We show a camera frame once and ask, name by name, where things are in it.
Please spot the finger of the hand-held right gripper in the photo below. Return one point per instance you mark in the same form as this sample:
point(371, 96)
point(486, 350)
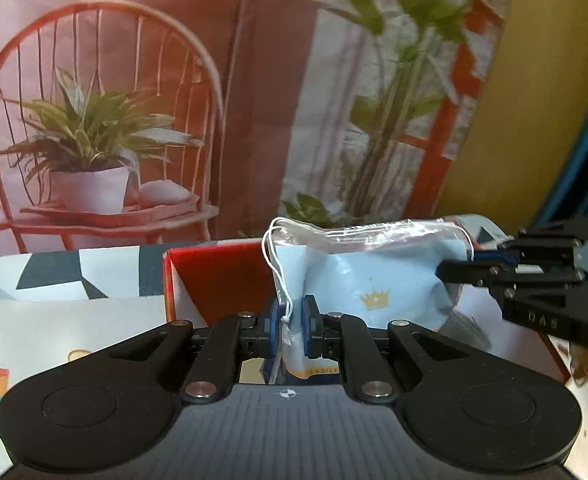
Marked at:
point(474, 272)
point(496, 258)

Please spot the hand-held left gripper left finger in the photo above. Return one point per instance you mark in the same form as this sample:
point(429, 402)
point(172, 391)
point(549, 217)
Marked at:
point(274, 327)

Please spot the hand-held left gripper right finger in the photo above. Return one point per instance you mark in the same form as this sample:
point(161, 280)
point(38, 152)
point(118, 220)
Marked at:
point(308, 327)

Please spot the red strawberry print box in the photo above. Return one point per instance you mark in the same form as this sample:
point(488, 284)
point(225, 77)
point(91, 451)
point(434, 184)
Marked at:
point(209, 280)

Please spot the light blue face mask packet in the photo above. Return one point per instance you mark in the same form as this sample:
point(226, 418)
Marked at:
point(374, 280)

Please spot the geometric patterned cloth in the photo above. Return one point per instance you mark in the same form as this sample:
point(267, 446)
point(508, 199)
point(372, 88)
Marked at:
point(74, 275)

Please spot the cartoon printed mat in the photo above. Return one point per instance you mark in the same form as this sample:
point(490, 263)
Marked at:
point(49, 330)

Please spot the wall poster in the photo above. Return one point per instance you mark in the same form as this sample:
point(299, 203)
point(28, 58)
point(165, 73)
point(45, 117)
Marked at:
point(124, 60)

